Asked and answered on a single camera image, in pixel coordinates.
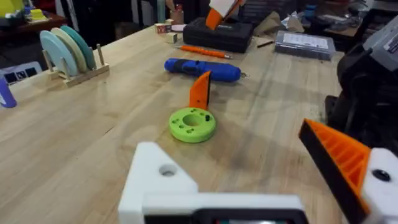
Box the white box with dark squares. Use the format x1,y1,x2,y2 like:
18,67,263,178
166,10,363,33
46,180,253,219
0,60,44,86

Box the orange ribbed wedge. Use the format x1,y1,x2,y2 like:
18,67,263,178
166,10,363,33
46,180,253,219
188,70,213,111

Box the light blue plate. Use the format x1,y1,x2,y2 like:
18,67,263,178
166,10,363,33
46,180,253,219
39,30,80,77

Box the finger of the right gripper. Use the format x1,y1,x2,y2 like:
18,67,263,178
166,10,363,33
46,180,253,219
205,0,238,31
223,0,247,19

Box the plain wooden toy block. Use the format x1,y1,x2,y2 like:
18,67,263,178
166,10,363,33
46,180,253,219
165,32,179,45

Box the yellow-green toy block stack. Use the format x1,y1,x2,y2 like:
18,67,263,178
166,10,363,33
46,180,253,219
28,8,48,23

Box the blue electric screwdriver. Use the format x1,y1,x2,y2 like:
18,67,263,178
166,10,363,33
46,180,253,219
164,57,250,83

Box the black tool case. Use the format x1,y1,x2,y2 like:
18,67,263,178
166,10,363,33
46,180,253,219
182,17,254,54

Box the small wooden peg rack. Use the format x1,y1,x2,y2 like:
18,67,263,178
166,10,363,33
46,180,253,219
42,43,111,89

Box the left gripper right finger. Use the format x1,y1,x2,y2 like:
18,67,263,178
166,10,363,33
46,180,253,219
298,118,398,224

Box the cream plate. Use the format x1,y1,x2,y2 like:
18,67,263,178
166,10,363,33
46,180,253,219
50,27,89,74

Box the clear plastic parts box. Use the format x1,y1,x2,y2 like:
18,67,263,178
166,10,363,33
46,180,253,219
274,30,337,62

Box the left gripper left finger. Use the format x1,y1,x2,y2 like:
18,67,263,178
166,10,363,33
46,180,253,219
118,141,200,224

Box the brown crumpled paper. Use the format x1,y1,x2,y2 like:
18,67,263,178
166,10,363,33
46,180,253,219
252,11,283,39

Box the purple cup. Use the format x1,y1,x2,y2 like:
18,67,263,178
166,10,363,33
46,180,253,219
0,77,18,110

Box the teal plate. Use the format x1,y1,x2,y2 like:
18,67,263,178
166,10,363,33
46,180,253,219
59,24,98,71

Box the orange pen-shaped tool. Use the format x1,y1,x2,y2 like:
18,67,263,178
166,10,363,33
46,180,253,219
179,44,233,60

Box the green disc with holes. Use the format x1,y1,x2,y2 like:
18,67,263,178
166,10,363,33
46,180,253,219
168,107,217,144

